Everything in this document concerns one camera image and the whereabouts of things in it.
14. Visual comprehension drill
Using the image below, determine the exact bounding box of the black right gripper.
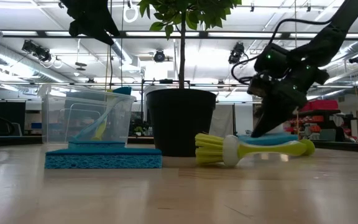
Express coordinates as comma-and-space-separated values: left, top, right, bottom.
250, 43, 331, 139

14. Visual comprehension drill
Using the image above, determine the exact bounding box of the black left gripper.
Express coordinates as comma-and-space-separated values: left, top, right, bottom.
60, 0, 121, 46

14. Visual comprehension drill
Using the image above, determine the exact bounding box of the light blue sponge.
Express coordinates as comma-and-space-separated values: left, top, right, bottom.
237, 133, 300, 147

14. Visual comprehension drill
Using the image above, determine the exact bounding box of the green dish brush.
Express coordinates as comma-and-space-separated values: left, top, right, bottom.
91, 90, 117, 142
195, 133, 316, 167

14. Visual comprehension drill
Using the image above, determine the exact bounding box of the dark blue scrub sponge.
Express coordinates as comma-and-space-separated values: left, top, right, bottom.
68, 140, 126, 150
44, 147, 163, 170

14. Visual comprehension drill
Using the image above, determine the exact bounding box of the shelf with red bins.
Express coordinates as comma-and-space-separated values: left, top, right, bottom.
283, 99, 358, 142

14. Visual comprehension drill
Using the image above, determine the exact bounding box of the black overhead beam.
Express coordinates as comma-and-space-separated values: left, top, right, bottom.
1, 30, 358, 40

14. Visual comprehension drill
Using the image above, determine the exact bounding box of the white panel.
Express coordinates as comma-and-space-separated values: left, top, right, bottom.
214, 103, 236, 138

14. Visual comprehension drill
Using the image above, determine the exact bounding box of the green plant in black pot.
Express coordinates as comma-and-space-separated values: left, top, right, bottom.
137, 0, 242, 157

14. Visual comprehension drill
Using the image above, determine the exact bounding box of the small background plant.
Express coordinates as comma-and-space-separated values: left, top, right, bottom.
133, 124, 149, 137

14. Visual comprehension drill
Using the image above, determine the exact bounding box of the white hanging ring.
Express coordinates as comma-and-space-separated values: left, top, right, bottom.
123, 4, 139, 23

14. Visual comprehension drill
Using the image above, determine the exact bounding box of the hanging black cable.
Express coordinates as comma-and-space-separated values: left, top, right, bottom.
104, 43, 114, 93

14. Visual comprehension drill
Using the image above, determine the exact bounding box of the black ceiling camera with cable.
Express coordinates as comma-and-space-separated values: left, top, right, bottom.
227, 42, 250, 66
21, 39, 64, 70

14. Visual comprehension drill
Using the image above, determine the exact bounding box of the thin hanging rope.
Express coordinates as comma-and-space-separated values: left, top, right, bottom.
293, 0, 300, 139

